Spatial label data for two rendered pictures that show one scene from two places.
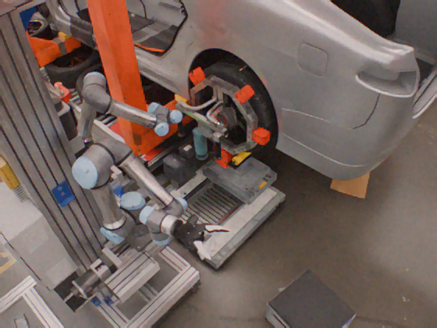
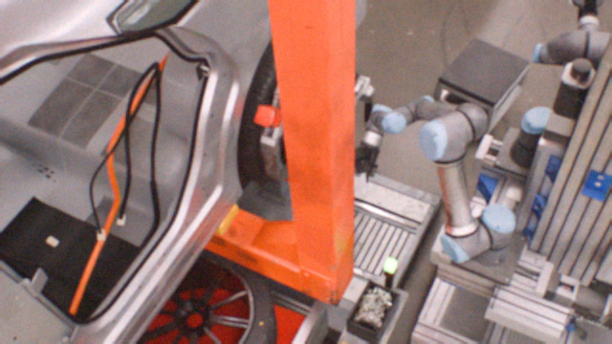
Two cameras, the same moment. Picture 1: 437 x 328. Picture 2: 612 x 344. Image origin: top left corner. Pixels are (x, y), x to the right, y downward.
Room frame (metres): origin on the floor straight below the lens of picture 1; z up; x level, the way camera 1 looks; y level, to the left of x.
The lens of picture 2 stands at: (2.37, 1.95, 3.10)
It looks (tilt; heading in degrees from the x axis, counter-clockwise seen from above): 53 degrees down; 257
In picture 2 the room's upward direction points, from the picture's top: 4 degrees counter-clockwise
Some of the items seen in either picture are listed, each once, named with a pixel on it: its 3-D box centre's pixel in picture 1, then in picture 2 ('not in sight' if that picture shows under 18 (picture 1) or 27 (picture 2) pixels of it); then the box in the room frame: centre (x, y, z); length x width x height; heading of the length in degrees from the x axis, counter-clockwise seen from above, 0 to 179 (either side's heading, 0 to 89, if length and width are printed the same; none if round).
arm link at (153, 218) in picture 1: (154, 219); (588, 40); (0.87, 0.28, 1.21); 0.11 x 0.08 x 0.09; 61
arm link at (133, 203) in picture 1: (133, 207); (538, 127); (1.11, 0.45, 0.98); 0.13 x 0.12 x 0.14; 151
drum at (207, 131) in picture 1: (215, 121); not in sight; (1.89, 0.03, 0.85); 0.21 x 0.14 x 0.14; 136
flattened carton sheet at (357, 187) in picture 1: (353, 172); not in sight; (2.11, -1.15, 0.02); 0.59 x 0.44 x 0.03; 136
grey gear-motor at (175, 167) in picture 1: (189, 163); not in sight; (2.09, 0.27, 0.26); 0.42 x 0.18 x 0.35; 136
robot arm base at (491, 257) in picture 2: not in sight; (491, 242); (1.45, 0.81, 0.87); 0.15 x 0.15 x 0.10
